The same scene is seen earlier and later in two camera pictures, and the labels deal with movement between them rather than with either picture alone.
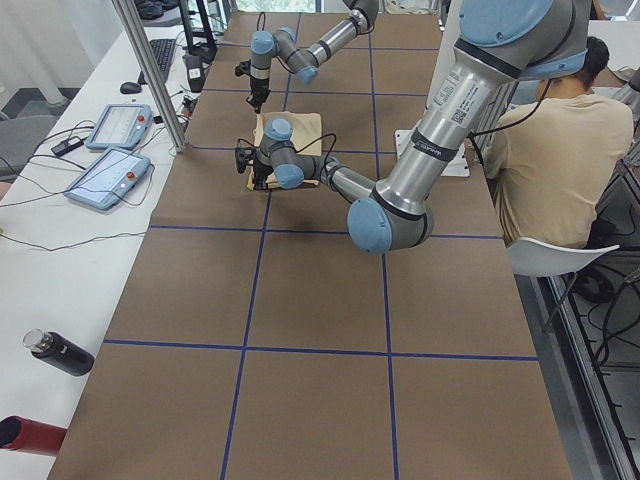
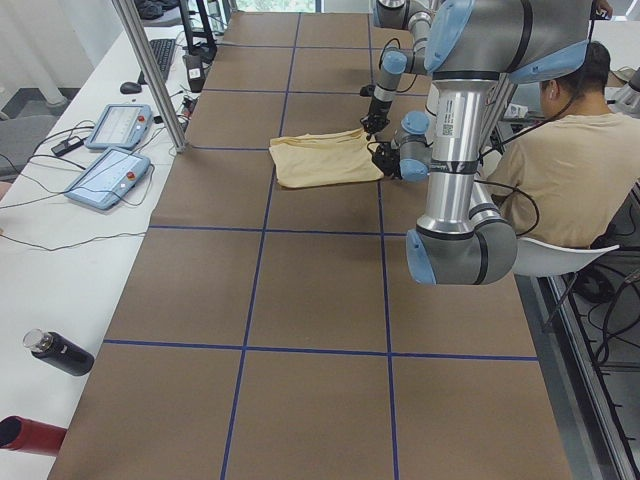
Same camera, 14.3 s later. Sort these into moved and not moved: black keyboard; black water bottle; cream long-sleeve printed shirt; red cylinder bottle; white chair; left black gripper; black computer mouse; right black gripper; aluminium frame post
Moved: left black gripper; cream long-sleeve printed shirt; right black gripper
Not moved: white chair; black computer mouse; black keyboard; aluminium frame post; red cylinder bottle; black water bottle
